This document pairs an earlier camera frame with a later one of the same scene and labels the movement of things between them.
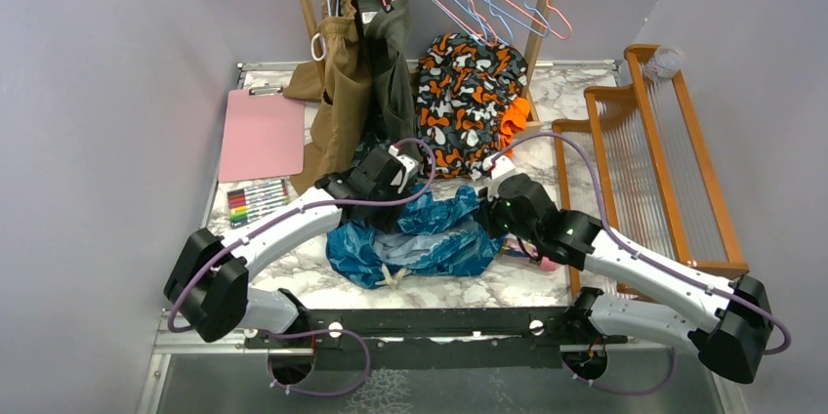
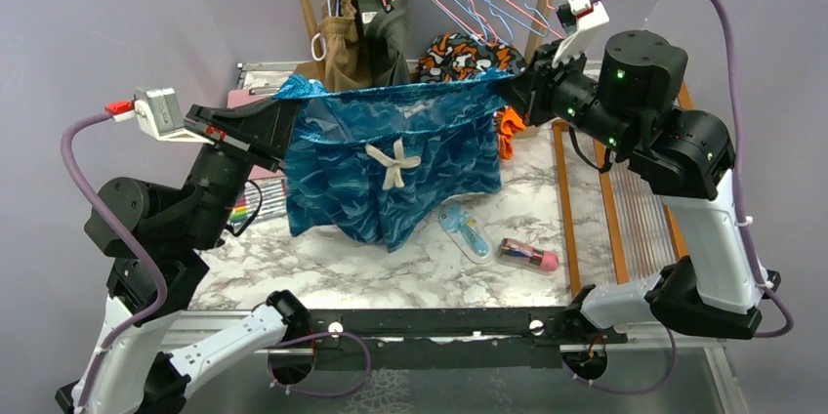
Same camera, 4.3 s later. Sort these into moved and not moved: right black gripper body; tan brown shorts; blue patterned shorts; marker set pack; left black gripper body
Moved: left black gripper body; right black gripper body; blue patterned shorts
Not moved: marker set pack; tan brown shorts
